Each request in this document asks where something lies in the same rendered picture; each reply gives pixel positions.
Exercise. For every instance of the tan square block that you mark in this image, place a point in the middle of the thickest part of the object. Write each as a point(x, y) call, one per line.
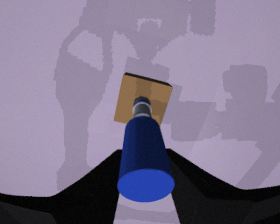
point(133, 87)

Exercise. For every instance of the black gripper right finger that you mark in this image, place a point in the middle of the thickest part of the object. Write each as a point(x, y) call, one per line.
point(200, 198)

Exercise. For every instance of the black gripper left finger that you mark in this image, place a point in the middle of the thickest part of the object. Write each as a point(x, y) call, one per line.
point(91, 200)

